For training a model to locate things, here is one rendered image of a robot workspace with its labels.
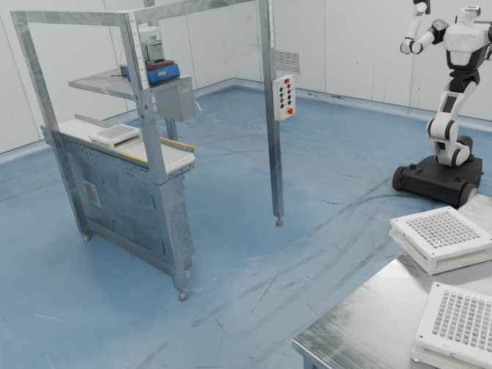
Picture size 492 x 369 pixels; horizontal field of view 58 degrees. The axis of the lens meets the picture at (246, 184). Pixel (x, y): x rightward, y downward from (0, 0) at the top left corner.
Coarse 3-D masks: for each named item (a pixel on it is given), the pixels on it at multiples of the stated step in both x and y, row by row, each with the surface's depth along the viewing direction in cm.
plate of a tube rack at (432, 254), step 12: (408, 216) 160; (420, 216) 159; (432, 216) 159; (456, 216) 157; (396, 228) 156; (408, 228) 153; (480, 228) 149; (408, 240) 150; (420, 240) 147; (468, 240) 144; (480, 240) 144; (420, 252) 144; (432, 252) 141; (444, 252) 140; (456, 252) 140; (468, 252) 141
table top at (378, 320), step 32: (480, 224) 164; (384, 288) 138; (416, 288) 137; (480, 288) 134; (320, 320) 129; (352, 320) 128; (384, 320) 127; (416, 320) 126; (320, 352) 119; (352, 352) 118; (384, 352) 117
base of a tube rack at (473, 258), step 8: (392, 232) 160; (400, 240) 155; (408, 248) 151; (416, 248) 150; (416, 256) 147; (424, 256) 146; (456, 256) 145; (464, 256) 144; (472, 256) 144; (480, 256) 144; (488, 256) 145; (424, 264) 143; (440, 264) 142; (448, 264) 142; (456, 264) 142; (464, 264) 143; (432, 272) 141; (440, 272) 142
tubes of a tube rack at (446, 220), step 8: (440, 216) 157; (448, 216) 156; (416, 224) 155; (424, 224) 153; (432, 224) 154; (440, 224) 153; (448, 224) 152; (456, 224) 152; (424, 232) 150; (432, 232) 149; (440, 232) 148; (448, 232) 148; (456, 232) 148; (464, 232) 148; (432, 240) 146; (440, 240) 144; (448, 240) 145
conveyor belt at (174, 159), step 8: (72, 120) 331; (80, 120) 330; (64, 128) 316; (72, 128) 314; (80, 128) 313; (88, 128) 311; (96, 128) 310; (104, 128) 308; (80, 136) 298; (136, 144) 275; (128, 152) 264; (136, 152) 263; (144, 152) 262; (168, 152) 259; (176, 152) 258; (184, 152) 257; (168, 160) 248; (176, 160) 247; (184, 160) 249; (192, 160) 253; (168, 168) 242; (176, 168) 246
